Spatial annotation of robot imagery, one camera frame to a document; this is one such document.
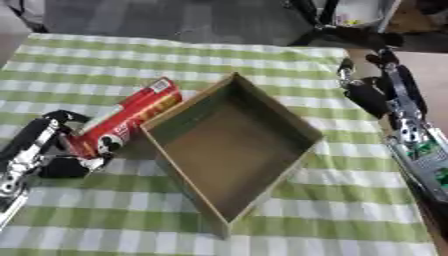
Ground black tripod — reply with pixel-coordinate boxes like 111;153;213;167
281;0;406;50

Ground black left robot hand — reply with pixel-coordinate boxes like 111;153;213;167
0;109;114;193

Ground tan cardboard box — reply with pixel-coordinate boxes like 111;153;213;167
138;71;326;240

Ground white bucket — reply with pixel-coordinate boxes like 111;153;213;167
309;0;405;34

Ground red cylindrical bottle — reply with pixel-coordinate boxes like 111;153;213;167
63;77;186;160

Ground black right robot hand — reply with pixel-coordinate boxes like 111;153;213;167
336;48;431;131

